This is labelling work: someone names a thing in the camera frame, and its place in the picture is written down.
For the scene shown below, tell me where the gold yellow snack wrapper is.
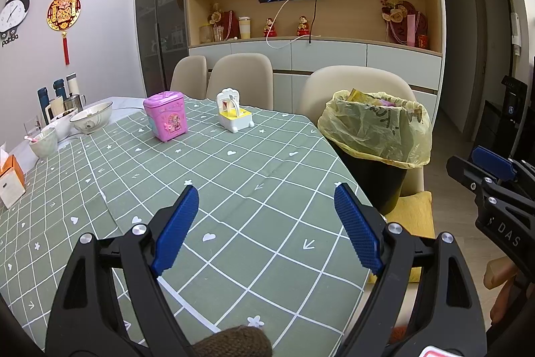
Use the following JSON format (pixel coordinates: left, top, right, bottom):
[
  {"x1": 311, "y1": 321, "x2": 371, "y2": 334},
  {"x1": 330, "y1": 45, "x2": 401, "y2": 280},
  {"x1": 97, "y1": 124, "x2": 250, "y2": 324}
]
[{"x1": 347, "y1": 89, "x2": 385, "y2": 106}]

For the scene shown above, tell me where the black trash bin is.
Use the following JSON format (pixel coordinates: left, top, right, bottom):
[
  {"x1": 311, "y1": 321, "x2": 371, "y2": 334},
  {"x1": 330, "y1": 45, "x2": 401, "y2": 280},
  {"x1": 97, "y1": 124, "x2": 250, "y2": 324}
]
[{"x1": 329, "y1": 141, "x2": 407, "y2": 215}]

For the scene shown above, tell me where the left brown gloved hand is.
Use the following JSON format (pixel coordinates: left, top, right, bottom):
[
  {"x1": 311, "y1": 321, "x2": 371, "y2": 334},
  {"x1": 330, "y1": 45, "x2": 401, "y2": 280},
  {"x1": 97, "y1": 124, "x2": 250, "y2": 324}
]
[{"x1": 192, "y1": 325, "x2": 273, "y2": 357}]

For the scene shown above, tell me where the yellow seat cushion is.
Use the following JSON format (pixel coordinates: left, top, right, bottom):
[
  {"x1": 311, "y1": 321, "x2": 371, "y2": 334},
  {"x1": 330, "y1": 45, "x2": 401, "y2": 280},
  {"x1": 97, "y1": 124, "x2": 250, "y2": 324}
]
[{"x1": 367, "y1": 190, "x2": 436, "y2": 285}]

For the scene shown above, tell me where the orange white tissue box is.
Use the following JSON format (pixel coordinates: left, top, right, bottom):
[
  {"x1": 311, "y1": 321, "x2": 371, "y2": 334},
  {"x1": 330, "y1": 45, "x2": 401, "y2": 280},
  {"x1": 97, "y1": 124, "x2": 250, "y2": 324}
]
[{"x1": 0, "y1": 145, "x2": 25, "y2": 208}]

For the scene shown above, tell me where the green grid tablecloth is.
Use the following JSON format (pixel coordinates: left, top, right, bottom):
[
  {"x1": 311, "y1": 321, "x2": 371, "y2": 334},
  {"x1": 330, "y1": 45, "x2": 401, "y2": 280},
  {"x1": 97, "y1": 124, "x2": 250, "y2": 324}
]
[{"x1": 1, "y1": 99, "x2": 368, "y2": 356}]

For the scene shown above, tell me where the small white bowl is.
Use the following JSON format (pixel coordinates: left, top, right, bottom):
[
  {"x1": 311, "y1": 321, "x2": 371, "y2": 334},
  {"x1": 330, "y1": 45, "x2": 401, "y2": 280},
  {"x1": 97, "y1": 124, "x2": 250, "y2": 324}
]
[{"x1": 29, "y1": 127, "x2": 58, "y2": 159}]

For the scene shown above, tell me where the red gift bag bouquet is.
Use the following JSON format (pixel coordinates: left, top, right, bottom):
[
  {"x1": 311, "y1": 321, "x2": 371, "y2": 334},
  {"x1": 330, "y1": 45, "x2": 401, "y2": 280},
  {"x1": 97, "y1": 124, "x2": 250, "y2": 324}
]
[{"x1": 380, "y1": 0, "x2": 429, "y2": 49}]

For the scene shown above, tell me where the white rectangular dish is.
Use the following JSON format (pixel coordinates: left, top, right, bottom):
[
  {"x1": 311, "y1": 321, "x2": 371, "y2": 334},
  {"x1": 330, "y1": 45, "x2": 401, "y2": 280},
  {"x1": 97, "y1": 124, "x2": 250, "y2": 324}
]
[{"x1": 42, "y1": 108, "x2": 78, "y2": 141}]

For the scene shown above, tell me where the large white bowl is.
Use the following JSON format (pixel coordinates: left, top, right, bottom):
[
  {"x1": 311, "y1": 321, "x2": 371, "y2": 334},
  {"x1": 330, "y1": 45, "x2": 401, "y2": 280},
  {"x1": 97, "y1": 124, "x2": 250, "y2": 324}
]
[{"x1": 70, "y1": 101, "x2": 113, "y2": 135}]

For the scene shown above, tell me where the pink toy box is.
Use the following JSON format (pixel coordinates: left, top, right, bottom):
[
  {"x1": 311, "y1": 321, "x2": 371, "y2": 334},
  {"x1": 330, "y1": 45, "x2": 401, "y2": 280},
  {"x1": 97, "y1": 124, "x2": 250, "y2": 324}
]
[{"x1": 143, "y1": 91, "x2": 188, "y2": 142}]

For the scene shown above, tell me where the near beige chair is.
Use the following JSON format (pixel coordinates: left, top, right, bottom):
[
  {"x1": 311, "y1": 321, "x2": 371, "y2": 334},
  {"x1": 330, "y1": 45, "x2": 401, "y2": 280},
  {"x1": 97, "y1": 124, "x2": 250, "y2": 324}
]
[{"x1": 297, "y1": 64, "x2": 425, "y2": 195}]

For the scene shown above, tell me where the beige chair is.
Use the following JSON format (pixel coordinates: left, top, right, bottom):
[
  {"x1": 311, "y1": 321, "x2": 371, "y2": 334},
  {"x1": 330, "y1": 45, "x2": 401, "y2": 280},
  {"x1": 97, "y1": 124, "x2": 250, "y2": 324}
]
[
  {"x1": 297, "y1": 64, "x2": 425, "y2": 195},
  {"x1": 206, "y1": 54, "x2": 274, "y2": 110},
  {"x1": 170, "y1": 55, "x2": 208, "y2": 100}
]

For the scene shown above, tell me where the white mug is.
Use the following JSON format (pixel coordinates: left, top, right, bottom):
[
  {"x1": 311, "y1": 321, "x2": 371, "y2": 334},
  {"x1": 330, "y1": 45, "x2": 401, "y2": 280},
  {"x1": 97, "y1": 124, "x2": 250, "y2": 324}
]
[{"x1": 44, "y1": 96, "x2": 65, "y2": 124}]

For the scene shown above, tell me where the metal mug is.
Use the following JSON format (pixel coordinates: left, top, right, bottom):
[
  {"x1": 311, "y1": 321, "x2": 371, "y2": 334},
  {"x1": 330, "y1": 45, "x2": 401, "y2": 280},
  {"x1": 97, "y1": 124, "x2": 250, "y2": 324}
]
[{"x1": 64, "y1": 94, "x2": 87, "y2": 112}]

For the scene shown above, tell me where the blue thermos bottle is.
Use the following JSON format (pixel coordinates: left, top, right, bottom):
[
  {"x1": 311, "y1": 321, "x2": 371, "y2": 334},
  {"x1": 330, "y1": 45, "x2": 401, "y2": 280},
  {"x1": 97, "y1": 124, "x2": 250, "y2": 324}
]
[
  {"x1": 52, "y1": 79, "x2": 67, "y2": 101},
  {"x1": 37, "y1": 87, "x2": 50, "y2": 125}
]

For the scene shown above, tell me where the white thermos bottle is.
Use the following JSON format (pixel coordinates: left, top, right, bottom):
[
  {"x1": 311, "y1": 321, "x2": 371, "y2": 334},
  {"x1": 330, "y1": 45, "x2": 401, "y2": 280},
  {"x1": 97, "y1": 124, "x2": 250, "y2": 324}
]
[{"x1": 66, "y1": 73, "x2": 81, "y2": 95}]

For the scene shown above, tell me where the white yellow toy box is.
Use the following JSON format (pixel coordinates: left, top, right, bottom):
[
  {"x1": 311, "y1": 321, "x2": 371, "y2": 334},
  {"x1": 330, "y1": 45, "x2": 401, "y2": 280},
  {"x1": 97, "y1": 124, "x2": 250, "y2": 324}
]
[{"x1": 217, "y1": 88, "x2": 255, "y2": 133}]

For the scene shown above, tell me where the far beige chair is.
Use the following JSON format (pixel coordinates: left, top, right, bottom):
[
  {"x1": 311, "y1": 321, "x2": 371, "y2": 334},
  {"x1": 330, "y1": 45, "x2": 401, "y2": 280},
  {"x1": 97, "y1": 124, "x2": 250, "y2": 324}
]
[{"x1": 170, "y1": 55, "x2": 208, "y2": 100}]

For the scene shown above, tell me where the right red figurine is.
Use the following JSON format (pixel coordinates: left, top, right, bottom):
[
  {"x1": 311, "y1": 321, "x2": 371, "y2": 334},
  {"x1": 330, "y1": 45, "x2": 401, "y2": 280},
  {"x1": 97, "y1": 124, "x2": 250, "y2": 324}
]
[{"x1": 297, "y1": 15, "x2": 310, "y2": 37}]

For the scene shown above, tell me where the red figurine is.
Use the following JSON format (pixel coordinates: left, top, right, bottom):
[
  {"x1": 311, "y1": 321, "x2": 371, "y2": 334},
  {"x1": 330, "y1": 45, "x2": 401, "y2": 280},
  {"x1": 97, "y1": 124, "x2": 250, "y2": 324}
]
[
  {"x1": 263, "y1": 17, "x2": 278, "y2": 38},
  {"x1": 297, "y1": 15, "x2": 310, "y2": 37}
]

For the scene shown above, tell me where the middle beige chair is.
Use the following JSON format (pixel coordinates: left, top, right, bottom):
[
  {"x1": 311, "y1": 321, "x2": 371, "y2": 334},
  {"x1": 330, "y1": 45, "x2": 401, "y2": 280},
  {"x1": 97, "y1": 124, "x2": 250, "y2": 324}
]
[{"x1": 206, "y1": 54, "x2": 274, "y2": 110}]

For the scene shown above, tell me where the left red figurine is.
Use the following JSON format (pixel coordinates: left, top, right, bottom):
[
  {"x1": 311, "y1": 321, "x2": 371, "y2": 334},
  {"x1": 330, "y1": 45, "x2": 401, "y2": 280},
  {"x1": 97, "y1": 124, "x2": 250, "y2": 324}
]
[{"x1": 263, "y1": 17, "x2": 278, "y2": 38}]

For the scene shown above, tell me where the cream tumbler cup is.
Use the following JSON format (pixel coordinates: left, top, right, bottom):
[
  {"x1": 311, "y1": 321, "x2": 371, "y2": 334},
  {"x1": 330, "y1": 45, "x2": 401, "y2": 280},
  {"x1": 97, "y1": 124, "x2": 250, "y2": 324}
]
[{"x1": 238, "y1": 16, "x2": 251, "y2": 40}]

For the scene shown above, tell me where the red bag with flowers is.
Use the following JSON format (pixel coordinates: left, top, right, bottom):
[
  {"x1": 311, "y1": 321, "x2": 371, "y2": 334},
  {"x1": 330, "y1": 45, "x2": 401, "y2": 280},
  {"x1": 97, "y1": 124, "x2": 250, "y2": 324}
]
[{"x1": 208, "y1": 3, "x2": 240, "y2": 41}]

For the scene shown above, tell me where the black cable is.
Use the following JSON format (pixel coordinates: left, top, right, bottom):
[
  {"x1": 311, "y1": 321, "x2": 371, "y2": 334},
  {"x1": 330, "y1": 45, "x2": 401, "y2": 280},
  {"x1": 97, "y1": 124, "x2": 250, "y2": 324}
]
[{"x1": 307, "y1": 0, "x2": 318, "y2": 46}]

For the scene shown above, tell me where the white charging cable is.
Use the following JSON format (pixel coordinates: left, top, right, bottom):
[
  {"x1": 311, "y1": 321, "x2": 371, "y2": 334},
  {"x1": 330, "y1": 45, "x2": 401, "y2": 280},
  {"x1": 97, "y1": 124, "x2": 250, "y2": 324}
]
[{"x1": 264, "y1": 0, "x2": 323, "y2": 49}]

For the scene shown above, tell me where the red gold wall ornament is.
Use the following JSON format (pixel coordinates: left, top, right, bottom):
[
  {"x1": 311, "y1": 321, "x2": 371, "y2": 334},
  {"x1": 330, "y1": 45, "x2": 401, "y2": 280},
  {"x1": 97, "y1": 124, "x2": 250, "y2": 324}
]
[{"x1": 46, "y1": 0, "x2": 82, "y2": 66}]

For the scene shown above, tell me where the panda wall clock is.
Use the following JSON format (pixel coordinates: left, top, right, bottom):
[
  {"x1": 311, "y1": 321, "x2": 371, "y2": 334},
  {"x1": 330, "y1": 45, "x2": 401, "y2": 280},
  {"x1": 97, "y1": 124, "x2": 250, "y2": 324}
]
[{"x1": 0, "y1": 0, "x2": 30, "y2": 47}]

